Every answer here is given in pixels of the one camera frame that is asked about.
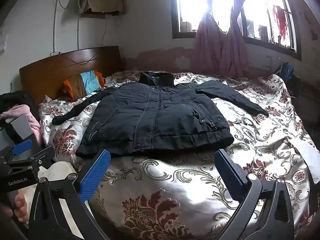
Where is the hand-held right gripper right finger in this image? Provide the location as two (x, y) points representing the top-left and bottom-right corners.
(214, 149), (294, 240)

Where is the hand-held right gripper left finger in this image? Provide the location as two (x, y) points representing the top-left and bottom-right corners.
(29, 149), (111, 240)

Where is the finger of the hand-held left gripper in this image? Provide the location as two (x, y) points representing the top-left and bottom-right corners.
(11, 140), (33, 157)
(4, 146), (55, 178)

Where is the black padded jacket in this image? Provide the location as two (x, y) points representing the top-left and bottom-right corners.
(52, 71), (269, 158)

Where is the person's left hand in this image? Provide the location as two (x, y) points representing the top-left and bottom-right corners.
(0, 190), (28, 223)

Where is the grey box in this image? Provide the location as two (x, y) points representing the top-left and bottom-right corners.
(5, 115), (34, 140)

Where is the pink fluffy cloth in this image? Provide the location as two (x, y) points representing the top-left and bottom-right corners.
(0, 104), (42, 143)

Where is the black cloth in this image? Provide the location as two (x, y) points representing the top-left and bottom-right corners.
(0, 91), (38, 120)

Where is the floral patterned blanket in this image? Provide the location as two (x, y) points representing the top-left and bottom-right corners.
(39, 70), (320, 240)

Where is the wooden headboard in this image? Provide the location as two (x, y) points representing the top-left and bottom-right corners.
(19, 46), (123, 103)

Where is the white sheet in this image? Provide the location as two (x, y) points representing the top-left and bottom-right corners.
(296, 140), (320, 188)

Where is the orange brown blue pillow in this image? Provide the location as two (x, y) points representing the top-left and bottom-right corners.
(62, 70), (105, 98)

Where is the blue bag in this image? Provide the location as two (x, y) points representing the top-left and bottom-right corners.
(280, 62), (295, 83)

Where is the pink curtain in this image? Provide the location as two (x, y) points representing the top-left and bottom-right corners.
(194, 0), (233, 77)
(222, 0), (263, 78)

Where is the dark framed window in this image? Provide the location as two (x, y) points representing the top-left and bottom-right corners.
(171, 0), (302, 60)

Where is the red hanging cloth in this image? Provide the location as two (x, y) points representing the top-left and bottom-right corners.
(272, 5), (288, 42)

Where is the cloth covered air conditioner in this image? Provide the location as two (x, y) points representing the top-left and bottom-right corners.
(79, 0), (125, 18)

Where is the thin wall cable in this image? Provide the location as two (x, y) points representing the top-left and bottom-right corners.
(76, 15), (82, 50)

